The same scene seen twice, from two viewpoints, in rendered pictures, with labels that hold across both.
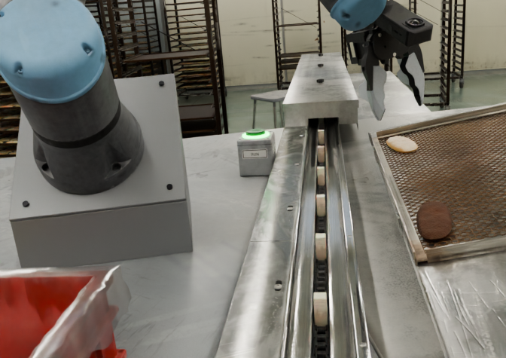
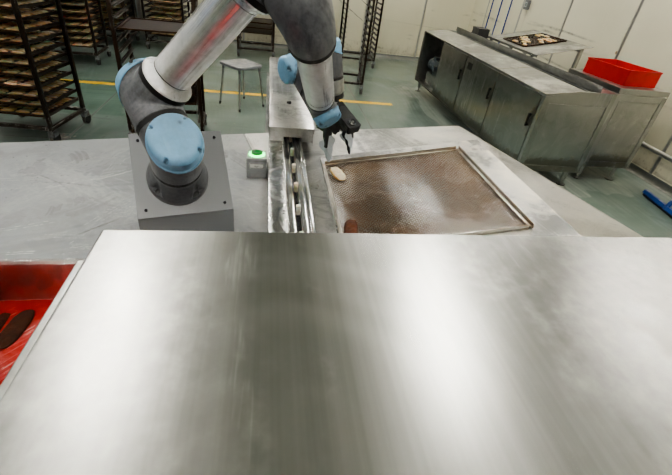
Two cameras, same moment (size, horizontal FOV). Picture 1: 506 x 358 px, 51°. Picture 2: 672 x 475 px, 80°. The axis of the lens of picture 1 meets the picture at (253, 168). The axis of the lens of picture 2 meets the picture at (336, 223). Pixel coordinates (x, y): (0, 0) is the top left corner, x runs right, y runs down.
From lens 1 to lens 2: 0.46 m
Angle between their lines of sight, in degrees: 25
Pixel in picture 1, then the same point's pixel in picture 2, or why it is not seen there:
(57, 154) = (169, 188)
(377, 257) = not seen: hidden behind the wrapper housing
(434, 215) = (351, 229)
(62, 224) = (166, 221)
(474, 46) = (385, 35)
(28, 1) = (165, 120)
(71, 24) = (190, 135)
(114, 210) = (195, 214)
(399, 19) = (345, 117)
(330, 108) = (297, 132)
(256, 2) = not seen: outside the picture
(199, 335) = not seen: hidden behind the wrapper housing
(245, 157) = (251, 167)
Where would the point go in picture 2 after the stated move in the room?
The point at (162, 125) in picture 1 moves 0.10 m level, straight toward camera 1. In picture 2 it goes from (217, 165) to (225, 182)
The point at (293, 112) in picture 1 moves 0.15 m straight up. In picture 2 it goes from (275, 132) to (276, 94)
